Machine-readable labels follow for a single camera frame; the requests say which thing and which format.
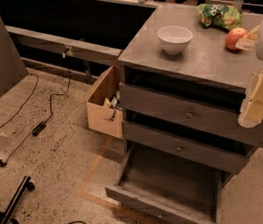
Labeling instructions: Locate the red apple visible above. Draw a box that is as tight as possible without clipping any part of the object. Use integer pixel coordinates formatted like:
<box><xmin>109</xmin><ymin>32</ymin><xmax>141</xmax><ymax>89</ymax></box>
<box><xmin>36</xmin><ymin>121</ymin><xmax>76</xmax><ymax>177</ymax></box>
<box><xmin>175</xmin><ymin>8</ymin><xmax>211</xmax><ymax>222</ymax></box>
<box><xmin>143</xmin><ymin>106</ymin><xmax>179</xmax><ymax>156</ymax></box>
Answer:
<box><xmin>225</xmin><ymin>28</ymin><xmax>247</xmax><ymax>50</ymax></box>

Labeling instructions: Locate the grey top drawer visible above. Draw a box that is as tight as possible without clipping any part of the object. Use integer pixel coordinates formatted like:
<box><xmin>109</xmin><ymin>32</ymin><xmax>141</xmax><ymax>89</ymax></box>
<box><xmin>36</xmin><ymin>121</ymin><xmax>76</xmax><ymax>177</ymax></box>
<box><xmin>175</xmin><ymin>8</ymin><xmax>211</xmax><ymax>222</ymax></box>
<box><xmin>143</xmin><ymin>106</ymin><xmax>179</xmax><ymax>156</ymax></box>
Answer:
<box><xmin>119</xmin><ymin>83</ymin><xmax>263</xmax><ymax>147</ymax></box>

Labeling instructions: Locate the grey drawer cabinet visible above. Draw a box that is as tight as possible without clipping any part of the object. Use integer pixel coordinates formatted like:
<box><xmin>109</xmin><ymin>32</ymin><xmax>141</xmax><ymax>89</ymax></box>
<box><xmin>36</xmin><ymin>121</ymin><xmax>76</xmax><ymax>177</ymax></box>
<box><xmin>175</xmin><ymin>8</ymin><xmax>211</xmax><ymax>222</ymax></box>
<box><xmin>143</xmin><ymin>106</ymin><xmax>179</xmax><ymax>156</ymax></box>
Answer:
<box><xmin>104</xmin><ymin>3</ymin><xmax>263</xmax><ymax>224</ymax></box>

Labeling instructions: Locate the grey middle drawer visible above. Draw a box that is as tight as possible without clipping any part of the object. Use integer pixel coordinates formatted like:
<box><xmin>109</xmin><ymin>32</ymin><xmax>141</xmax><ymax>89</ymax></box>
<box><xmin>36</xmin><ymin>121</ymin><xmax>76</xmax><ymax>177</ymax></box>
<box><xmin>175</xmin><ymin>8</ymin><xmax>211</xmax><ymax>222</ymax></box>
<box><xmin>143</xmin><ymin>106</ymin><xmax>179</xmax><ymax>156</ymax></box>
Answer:
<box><xmin>122</xmin><ymin>121</ymin><xmax>249</xmax><ymax>174</ymax></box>

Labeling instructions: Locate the grey open bottom drawer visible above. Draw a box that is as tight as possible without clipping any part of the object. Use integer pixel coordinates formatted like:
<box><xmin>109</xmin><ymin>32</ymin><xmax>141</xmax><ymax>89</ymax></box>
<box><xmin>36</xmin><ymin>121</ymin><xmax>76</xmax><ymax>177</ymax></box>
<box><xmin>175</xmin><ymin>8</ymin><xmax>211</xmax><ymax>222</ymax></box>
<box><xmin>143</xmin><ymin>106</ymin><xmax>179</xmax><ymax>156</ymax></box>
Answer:
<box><xmin>105</xmin><ymin>141</ymin><xmax>229</xmax><ymax>224</ymax></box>

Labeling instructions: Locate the green chip bag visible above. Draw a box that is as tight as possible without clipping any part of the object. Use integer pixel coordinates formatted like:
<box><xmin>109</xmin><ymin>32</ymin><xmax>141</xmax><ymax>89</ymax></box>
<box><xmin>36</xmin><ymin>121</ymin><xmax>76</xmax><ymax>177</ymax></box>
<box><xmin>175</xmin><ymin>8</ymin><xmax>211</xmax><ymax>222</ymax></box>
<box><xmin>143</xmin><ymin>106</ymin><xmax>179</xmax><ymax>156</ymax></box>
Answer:
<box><xmin>197</xmin><ymin>4</ymin><xmax>242</xmax><ymax>31</ymax></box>

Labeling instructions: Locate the white ceramic bowl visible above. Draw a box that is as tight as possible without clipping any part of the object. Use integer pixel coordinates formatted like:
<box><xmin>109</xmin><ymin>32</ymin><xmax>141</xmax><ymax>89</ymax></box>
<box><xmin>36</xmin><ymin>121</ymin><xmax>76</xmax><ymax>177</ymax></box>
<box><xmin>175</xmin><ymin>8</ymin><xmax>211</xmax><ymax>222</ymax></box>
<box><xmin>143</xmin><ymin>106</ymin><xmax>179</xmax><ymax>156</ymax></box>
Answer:
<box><xmin>158</xmin><ymin>25</ymin><xmax>193</xmax><ymax>54</ymax></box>

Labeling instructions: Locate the cardboard box with items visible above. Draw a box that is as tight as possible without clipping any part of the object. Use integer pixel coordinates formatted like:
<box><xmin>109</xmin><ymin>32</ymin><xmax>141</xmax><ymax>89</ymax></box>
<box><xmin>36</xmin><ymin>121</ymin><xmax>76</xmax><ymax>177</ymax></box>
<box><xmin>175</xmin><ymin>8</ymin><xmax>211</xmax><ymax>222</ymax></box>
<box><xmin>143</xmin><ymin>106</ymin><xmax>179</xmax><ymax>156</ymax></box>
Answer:
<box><xmin>85</xmin><ymin>66</ymin><xmax>123</xmax><ymax>138</ymax></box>

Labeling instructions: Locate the black chair base leg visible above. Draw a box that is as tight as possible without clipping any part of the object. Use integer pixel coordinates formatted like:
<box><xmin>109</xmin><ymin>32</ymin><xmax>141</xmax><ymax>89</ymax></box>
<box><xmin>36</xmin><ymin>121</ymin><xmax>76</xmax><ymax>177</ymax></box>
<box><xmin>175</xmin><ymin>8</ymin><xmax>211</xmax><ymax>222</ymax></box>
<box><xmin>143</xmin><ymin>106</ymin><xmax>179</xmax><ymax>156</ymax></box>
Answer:
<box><xmin>0</xmin><ymin>175</ymin><xmax>35</xmax><ymax>224</ymax></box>

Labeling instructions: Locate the grey metal rail shelf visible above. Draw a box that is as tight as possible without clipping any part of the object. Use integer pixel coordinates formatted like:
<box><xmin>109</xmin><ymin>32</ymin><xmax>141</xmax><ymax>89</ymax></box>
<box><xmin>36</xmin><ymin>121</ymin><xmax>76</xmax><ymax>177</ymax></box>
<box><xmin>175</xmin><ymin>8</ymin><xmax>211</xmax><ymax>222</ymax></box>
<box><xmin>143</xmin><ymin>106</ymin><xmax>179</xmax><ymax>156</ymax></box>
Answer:
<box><xmin>6</xmin><ymin>25</ymin><xmax>122</xmax><ymax>66</ymax></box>

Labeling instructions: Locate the black power adapter cable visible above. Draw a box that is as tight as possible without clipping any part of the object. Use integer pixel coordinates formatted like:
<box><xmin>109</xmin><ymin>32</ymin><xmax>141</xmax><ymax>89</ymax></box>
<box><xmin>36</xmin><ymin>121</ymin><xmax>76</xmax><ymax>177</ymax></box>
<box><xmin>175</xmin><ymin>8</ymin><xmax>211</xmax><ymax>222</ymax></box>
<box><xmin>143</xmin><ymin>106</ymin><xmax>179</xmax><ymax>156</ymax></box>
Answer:
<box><xmin>0</xmin><ymin>46</ymin><xmax>74</xmax><ymax>176</ymax></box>

